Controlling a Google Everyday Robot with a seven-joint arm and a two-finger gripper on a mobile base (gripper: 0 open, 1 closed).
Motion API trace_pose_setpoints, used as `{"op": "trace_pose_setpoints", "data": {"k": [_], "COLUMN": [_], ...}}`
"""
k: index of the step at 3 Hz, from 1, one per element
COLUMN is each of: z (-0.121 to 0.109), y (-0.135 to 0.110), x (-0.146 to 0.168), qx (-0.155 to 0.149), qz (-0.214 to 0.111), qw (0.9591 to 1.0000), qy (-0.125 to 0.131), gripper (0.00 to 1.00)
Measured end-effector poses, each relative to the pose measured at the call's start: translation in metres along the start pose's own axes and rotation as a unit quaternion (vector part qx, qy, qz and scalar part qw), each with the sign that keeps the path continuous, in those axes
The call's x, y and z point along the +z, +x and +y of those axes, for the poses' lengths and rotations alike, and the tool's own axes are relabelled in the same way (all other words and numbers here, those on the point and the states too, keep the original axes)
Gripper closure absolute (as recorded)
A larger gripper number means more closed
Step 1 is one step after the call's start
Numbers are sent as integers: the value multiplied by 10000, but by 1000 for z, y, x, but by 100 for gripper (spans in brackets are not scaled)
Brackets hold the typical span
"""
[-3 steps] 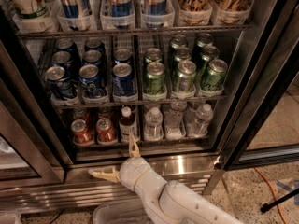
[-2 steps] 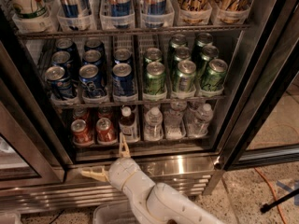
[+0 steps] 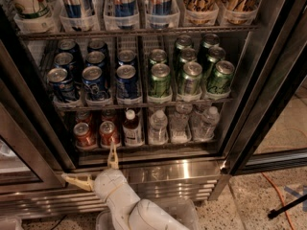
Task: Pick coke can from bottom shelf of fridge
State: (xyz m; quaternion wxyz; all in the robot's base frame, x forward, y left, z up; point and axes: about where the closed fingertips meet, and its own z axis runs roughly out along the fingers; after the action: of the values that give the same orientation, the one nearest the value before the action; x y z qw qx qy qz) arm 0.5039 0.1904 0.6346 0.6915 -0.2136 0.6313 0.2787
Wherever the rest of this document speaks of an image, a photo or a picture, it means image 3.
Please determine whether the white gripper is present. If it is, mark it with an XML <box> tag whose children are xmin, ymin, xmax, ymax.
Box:
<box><xmin>61</xmin><ymin>143</ymin><xmax>129</xmax><ymax>202</ymax></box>

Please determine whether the red coke can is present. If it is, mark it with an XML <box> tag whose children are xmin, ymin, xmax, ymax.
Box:
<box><xmin>99</xmin><ymin>121</ymin><xmax>121</xmax><ymax>148</ymax></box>
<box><xmin>73</xmin><ymin>123</ymin><xmax>97</xmax><ymax>150</ymax></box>
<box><xmin>101</xmin><ymin>109</ymin><xmax>117</xmax><ymax>123</ymax></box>
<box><xmin>76</xmin><ymin>111</ymin><xmax>92</xmax><ymax>125</ymax></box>

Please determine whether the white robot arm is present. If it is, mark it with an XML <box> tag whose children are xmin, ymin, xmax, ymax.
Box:
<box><xmin>61</xmin><ymin>143</ymin><xmax>189</xmax><ymax>230</ymax></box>

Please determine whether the front middle blue pepsi can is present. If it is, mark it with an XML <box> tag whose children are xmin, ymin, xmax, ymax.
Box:
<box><xmin>82</xmin><ymin>66</ymin><xmax>109</xmax><ymax>101</ymax></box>

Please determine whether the blue pepsi can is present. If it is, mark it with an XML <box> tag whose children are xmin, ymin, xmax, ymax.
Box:
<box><xmin>116</xmin><ymin>65</ymin><xmax>139</xmax><ymax>100</ymax></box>
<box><xmin>82</xmin><ymin>66</ymin><xmax>109</xmax><ymax>101</ymax></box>
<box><xmin>47</xmin><ymin>67</ymin><xmax>79</xmax><ymax>103</ymax></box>

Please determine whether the front right blue pepsi can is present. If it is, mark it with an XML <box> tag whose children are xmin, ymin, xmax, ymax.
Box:
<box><xmin>116</xmin><ymin>65</ymin><xmax>139</xmax><ymax>100</ymax></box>

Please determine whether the front left blue pepsi can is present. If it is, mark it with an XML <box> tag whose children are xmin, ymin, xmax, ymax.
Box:
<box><xmin>47</xmin><ymin>67</ymin><xmax>79</xmax><ymax>103</ymax></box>

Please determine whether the front left green can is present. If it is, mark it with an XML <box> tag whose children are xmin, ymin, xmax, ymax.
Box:
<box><xmin>149</xmin><ymin>63</ymin><xmax>171</xmax><ymax>98</ymax></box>

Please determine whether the green can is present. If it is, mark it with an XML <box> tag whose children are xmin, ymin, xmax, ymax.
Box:
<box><xmin>206</xmin><ymin>60</ymin><xmax>234</xmax><ymax>95</ymax></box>
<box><xmin>149</xmin><ymin>63</ymin><xmax>171</xmax><ymax>98</ymax></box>
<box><xmin>177</xmin><ymin>61</ymin><xmax>202</xmax><ymax>96</ymax></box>

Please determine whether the stainless steel fridge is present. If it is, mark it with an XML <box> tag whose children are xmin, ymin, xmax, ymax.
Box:
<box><xmin>0</xmin><ymin>0</ymin><xmax>307</xmax><ymax>220</ymax></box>

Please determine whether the front middle green can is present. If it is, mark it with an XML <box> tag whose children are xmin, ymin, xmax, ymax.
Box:
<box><xmin>177</xmin><ymin>61</ymin><xmax>202</xmax><ymax>96</ymax></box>

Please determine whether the front right green can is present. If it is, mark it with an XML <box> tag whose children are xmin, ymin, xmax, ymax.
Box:
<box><xmin>206</xmin><ymin>60</ymin><xmax>234</xmax><ymax>95</ymax></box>

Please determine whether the fridge glass door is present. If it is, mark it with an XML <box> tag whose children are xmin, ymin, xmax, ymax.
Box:
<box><xmin>221</xmin><ymin>0</ymin><xmax>307</xmax><ymax>175</ymax></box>

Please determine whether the brown drink bottle white label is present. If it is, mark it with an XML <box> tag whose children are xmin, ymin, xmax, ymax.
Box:
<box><xmin>123</xmin><ymin>109</ymin><xmax>143</xmax><ymax>147</ymax></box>

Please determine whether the left clear water bottle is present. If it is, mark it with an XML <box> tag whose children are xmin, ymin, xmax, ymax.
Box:
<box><xmin>149</xmin><ymin>110</ymin><xmax>168</xmax><ymax>145</ymax></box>

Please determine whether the clear water bottle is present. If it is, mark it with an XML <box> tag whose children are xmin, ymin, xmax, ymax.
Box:
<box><xmin>194</xmin><ymin>106</ymin><xmax>220</xmax><ymax>141</ymax></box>
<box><xmin>170</xmin><ymin>104</ymin><xmax>193</xmax><ymax>143</ymax></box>
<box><xmin>149</xmin><ymin>110</ymin><xmax>168</xmax><ymax>145</ymax></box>

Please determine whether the middle clear water bottle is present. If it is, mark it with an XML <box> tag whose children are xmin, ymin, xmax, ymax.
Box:
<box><xmin>170</xmin><ymin>104</ymin><xmax>193</xmax><ymax>143</ymax></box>

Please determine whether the clear plastic bin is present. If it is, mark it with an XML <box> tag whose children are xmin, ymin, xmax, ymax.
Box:
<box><xmin>95</xmin><ymin>198</ymin><xmax>201</xmax><ymax>230</ymax></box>

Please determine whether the right clear water bottle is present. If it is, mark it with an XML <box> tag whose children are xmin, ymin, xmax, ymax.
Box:
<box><xmin>194</xmin><ymin>106</ymin><xmax>220</xmax><ymax>141</ymax></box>

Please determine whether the black stand leg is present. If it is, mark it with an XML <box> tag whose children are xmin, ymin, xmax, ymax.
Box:
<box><xmin>268</xmin><ymin>195</ymin><xmax>307</xmax><ymax>219</ymax></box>

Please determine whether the orange power cable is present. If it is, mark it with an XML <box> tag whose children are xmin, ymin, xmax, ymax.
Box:
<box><xmin>260</xmin><ymin>172</ymin><xmax>295</xmax><ymax>230</ymax></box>

